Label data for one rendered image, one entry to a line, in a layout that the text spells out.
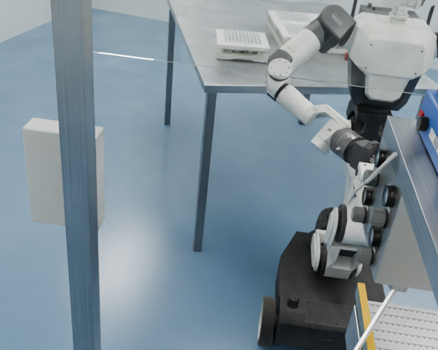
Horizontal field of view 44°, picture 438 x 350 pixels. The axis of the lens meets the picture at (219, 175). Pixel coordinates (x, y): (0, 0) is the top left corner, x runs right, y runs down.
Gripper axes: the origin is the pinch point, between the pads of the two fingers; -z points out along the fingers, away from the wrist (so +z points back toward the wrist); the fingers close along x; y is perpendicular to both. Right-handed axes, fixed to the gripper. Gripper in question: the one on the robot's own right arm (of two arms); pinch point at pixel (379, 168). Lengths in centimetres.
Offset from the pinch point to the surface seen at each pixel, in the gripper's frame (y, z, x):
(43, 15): 12, 485, 83
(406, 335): 25, -44, 13
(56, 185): 86, 15, 0
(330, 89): -42, 78, 10
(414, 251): 38, -48, -16
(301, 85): -29, 83, 9
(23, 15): 35, 459, 76
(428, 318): 17.0, -41.6, 12.8
